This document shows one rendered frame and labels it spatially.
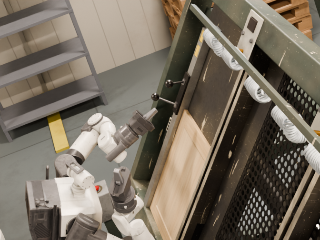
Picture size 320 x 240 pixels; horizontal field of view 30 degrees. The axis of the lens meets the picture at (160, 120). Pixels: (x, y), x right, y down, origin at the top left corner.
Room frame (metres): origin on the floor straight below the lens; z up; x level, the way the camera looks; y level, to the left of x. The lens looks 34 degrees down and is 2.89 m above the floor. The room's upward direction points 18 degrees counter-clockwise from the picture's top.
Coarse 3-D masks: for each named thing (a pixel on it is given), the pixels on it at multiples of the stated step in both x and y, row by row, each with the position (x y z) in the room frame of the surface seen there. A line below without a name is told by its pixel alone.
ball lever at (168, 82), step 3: (168, 81) 2.24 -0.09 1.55; (171, 81) 2.24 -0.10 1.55; (180, 81) 2.29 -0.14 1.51; (183, 81) 2.30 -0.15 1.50; (165, 84) 2.24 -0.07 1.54; (168, 84) 2.23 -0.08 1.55; (171, 84) 2.23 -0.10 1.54; (183, 84) 2.29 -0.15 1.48; (168, 87) 2.23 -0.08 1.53; (171, 87) 2.23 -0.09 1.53
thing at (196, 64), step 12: (204, 48) 2.29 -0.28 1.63; (192, 60) 2.32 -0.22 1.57; (204, 60) 2.29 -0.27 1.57; (192, 72) 2.28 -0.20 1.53; (192, 84) 2.28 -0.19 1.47; (180, 108) 2.27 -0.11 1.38; (168, 132) 2.30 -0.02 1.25; (168, 144) 2.26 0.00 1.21; (156, 168) 2.28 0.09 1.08; (156, 180) 2.25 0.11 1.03
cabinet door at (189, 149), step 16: (192, 128) 2.13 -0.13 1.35; (176, 144) 2.22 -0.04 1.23; (192, 144) 2.08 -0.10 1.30; (208, 144) 1.98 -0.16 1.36; (176, 160) 2.17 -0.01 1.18; (192, 160) 2.03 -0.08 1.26; (160, 176) 2.25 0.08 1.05; (176, 176) 2.11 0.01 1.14; (192, 176) 1.98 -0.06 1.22; (160, 192) 2.19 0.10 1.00; (176, 192) 2.06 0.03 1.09; (192, 192) 1.93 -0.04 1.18; (160, 208) 2.14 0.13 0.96; (176, 208) 2.00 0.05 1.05; (160, 224) 2.08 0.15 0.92; (176, 224) 1.95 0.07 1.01
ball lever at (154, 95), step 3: (153, 93) 2.34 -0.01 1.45; (156, 93) 2.34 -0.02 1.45; (153, 96) 2.33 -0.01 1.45; (156, 96) 2.33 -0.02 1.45; (159, 96) 2.34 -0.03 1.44; (153, 99) 2.33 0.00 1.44; (156, 99) 2.32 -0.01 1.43; (159, 99) 2.33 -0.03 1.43; (162, 99) 2.32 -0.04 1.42; (168, 102) 2.31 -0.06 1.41; (171, 102) 2.31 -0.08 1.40; (177, 102) 2.30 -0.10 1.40; (174, 105) 2.29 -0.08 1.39
